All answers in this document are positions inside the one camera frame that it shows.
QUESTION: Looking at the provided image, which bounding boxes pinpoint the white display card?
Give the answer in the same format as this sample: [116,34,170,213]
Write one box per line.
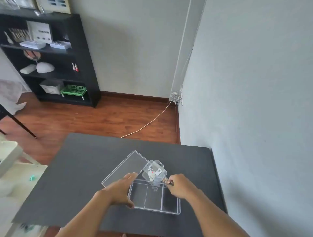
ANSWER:
[26,21,53,44]

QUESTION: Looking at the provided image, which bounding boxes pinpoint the framed picture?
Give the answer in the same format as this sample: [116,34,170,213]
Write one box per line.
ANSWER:
[36,0,72,15]

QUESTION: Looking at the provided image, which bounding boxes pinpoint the black chair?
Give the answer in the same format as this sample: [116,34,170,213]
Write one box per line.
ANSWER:
[0,104,38,139]

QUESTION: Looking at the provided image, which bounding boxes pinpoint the set of nail brushes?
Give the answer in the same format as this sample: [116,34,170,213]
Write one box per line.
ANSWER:
[8,27,29,42]

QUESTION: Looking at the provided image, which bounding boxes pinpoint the cream cable on floor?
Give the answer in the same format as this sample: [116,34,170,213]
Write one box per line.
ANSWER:
[120,100,171,139]

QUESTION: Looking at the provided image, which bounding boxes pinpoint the cream utility cart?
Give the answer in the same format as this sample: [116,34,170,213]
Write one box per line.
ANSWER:
[0,140,48,237]

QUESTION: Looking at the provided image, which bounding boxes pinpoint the white dome nail lamp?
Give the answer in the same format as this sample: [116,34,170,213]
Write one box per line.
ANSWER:
[36,62,55,73]

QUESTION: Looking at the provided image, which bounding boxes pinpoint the round standing mirror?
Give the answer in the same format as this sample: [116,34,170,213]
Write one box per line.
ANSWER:
[23,49,41,64]

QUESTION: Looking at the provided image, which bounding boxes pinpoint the green plastic basket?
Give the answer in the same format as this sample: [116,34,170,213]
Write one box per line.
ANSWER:
[60,85,87,100]

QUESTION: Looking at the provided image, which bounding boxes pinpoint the clear plastic lid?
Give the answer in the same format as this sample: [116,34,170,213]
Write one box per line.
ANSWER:
[101,150,150,188]

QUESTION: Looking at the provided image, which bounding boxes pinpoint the black shelf unit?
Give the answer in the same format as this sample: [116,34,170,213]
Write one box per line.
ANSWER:
[0,12,101,109]

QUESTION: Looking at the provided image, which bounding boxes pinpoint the person's right forearm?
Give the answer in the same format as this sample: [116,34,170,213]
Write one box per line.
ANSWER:
[189,190,250,237]

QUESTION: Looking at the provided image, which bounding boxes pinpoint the person's left forearm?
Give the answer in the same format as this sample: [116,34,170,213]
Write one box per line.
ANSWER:
[55,191,113,237]

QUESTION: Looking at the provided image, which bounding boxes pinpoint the white storage bin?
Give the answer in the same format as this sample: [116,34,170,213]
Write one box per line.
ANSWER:
[39,79,65,95]

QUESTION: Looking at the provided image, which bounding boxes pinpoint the white wall conduit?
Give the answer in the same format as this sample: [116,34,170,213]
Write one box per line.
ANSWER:
[170,0,207,98]

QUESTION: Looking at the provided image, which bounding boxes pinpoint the zip bag with flower beads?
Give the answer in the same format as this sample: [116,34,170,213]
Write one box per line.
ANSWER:
[148,160,168,188]

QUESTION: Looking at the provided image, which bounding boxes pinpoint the clear plastic compartment box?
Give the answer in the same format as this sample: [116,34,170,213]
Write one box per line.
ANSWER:
[127,178,181,215]

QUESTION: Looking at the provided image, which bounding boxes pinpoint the coiled white cables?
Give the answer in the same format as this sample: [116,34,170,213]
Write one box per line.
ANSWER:
[170,89,183,106]

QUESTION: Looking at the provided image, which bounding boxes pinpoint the white hand rest pillow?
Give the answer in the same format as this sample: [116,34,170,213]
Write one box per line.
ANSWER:
[20,64,37,75]

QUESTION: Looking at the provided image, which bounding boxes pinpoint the person's right hand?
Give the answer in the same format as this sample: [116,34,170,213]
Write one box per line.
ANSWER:
[167,174,203,200]

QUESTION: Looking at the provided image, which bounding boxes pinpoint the white lace curtain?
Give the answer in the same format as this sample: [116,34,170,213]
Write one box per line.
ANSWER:
[0,79,27,115]

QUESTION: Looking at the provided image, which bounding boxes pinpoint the person's left hand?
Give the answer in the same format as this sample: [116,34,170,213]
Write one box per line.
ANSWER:
[95,172,138,209]

